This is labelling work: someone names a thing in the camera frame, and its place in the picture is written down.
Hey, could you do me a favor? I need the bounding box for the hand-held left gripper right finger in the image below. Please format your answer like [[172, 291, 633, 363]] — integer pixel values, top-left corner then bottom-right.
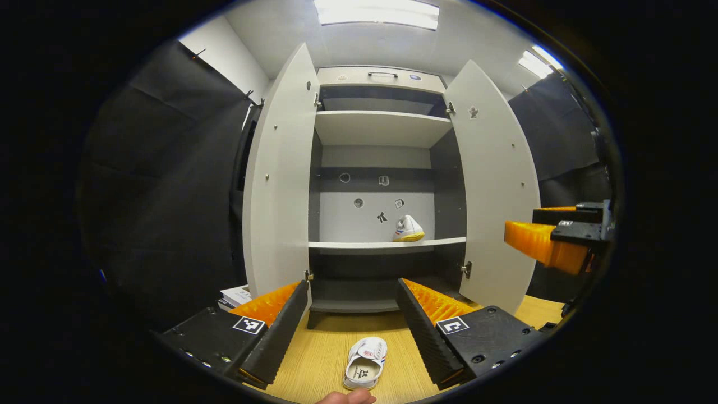
[[395, 277, 546, 391]]

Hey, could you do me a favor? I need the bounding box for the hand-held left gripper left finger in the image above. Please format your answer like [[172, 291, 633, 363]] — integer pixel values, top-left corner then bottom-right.
[[151, 279, 310, 389]]

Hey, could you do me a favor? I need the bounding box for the white cabinet door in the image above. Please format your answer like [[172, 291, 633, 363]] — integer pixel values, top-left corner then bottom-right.
[[242, 42, 321, 301], [443, 59, 541, 315]]

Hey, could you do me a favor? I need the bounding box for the white sneaker shoe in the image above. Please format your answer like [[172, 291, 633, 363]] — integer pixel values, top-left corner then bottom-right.
[[392, 214, 425, 242], [343, 336, 388, 391]]

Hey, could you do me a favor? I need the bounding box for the white book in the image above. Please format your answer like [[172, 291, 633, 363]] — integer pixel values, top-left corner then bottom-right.
[[220, 285, 252, 307]]

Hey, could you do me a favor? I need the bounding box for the ceiling light panel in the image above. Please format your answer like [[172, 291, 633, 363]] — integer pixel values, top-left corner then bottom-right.
[[314, 0, 440, 31], [517, 44, 565, 80]]

